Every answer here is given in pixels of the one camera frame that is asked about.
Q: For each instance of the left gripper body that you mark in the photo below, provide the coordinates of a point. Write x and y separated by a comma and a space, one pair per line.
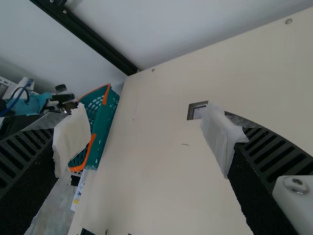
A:
24, 105

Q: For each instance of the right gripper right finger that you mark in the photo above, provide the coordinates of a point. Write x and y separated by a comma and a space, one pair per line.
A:
264, 176

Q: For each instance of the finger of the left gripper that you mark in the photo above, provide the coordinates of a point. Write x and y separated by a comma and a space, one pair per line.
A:
61, 98

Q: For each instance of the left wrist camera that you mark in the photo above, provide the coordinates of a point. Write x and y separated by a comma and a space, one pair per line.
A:
23, 83

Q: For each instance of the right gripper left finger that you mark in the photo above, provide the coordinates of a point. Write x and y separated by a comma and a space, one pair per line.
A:
29, 171

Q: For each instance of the teal shopping basket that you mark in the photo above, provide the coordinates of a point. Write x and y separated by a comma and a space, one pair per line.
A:
105, 127

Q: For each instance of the black post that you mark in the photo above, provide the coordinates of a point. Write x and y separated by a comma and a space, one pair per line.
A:
97, 44

